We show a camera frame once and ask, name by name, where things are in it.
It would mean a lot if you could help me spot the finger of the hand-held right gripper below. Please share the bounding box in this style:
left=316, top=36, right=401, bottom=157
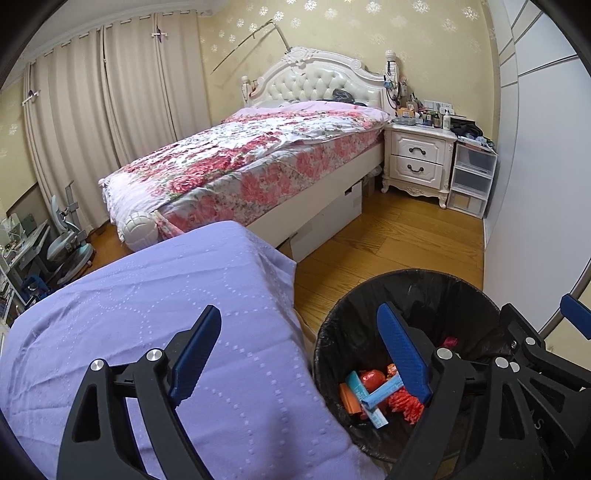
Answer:
left=501, top=304, right=557, bottom=366
left=560, top=294, right=591, bottom=334

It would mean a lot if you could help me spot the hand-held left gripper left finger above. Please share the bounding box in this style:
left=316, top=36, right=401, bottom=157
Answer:
left=56, top=305, right=222, bottom=480

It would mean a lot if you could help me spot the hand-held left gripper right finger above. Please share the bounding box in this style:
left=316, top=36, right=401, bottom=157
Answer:
left=376, top=302, right=543, bottom=480

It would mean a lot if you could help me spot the ribbed red foam net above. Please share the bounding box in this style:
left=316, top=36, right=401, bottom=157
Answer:
left=387, top=387, right=424, bottom=422

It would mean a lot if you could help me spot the light blue carton box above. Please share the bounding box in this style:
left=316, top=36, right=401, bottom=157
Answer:
left=345, top=371, right=403, bottom=411

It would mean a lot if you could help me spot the black trash bin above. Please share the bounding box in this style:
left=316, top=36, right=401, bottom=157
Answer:
left=313, top=270, right=522, bottom=462

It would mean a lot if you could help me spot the orange plastic bag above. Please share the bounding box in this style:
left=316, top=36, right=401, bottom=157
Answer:
left=339, top=383, right=363, bottom=416

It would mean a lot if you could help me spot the purple tablecloth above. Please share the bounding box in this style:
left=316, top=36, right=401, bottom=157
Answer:
left=0, top=220, right=389, bottom=480

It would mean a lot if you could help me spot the white wardrobe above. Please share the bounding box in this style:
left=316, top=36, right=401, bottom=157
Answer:
left=482, top=0, right=591, bottom=333

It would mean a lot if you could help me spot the white ball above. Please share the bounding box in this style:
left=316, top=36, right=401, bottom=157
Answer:
left=122, top=211, right=160, bottom=252

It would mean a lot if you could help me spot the clear plastic drawer unit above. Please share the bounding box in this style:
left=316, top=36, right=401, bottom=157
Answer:
left=447, top=141, right=498, bottom=220

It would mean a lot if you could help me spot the grey-blue desk chair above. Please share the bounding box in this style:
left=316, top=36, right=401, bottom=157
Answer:
left=46, top=182, right=95, bottom=282

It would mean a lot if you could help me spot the blue stool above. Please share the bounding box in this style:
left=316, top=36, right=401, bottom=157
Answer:
left=21, top=274, right=49, bottom=301

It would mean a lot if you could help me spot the grey study desk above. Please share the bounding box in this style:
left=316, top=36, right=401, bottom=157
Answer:
left=0, top=215, right=51, bottom=278

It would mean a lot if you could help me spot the dark cloth pile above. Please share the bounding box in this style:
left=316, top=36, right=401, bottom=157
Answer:
left=450, top=117, right=497, bottom=148

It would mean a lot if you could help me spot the white nightstand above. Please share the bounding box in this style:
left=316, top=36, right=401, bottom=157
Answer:
left=381, top=121, right=458, bottom=209

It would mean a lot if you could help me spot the floral quilt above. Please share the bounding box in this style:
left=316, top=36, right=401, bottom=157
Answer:
left=99, top=102, right=391, bottom=241

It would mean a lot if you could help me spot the cluster of toiletry bottles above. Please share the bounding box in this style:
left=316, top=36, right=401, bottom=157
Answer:
left=392, top=88, right=455, bottom=130

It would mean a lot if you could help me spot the beige curtain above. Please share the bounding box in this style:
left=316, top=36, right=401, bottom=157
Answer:
left=23, top=25, right=112, bottom=232
left=102, top=0, right=213, bottom=171

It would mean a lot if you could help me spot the white tufted headboard bed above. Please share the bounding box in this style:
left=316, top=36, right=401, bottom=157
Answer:
left=99, top=46, right=398, bottom=264

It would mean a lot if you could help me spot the thin bent rod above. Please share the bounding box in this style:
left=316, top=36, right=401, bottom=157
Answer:
left=211, top=19, right=291, bottom=75

